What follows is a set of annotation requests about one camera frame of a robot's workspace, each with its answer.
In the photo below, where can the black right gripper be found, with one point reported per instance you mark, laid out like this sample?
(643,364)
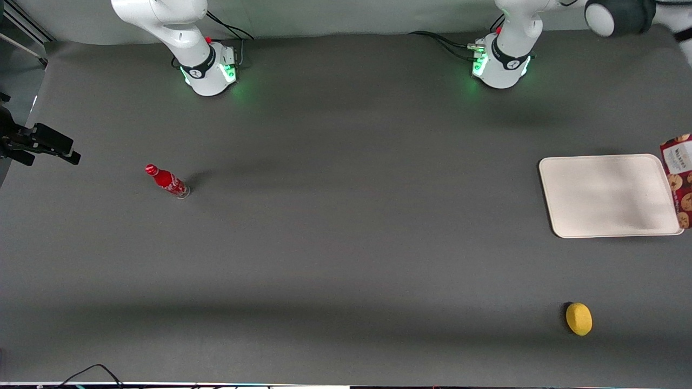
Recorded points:
(12,139)

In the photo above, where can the red cookie box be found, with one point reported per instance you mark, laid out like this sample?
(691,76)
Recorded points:
(682,178)

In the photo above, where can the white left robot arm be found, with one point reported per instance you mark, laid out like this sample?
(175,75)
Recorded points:
(505,59)

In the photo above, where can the cream plastic tray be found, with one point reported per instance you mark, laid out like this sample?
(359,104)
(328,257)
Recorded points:
(603,195)

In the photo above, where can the red soda bottle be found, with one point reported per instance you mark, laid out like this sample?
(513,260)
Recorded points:
(167,181)

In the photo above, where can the yellow lemon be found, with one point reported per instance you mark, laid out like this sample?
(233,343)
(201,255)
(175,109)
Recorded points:
(579,319)

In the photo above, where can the grey metal frame rail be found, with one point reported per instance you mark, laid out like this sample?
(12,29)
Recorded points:
(27,24)

